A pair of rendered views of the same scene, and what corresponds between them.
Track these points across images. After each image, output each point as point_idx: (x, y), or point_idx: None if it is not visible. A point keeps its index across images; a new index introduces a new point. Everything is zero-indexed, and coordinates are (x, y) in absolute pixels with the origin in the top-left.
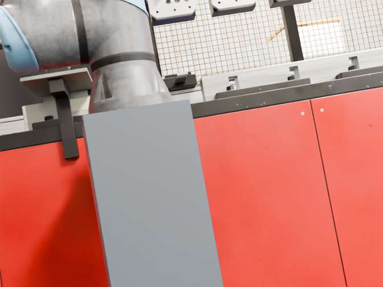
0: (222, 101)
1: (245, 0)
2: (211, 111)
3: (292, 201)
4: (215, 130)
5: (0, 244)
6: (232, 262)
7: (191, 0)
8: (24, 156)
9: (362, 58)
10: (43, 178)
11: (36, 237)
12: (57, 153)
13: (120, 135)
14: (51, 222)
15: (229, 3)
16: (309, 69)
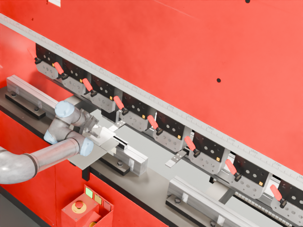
0: (157, 213)
1: (208, 169)
2: (150, 212)
3: None
4: (149, 220)
5: (56, 181)
6: None
7: (177, 146)
8: (69, 161)
9: None
10: (75, 175)
11: (69, 191)
12: (81, 171)
13: None
14: (75, 191)
15: (198, 163)
16: (230, 225)
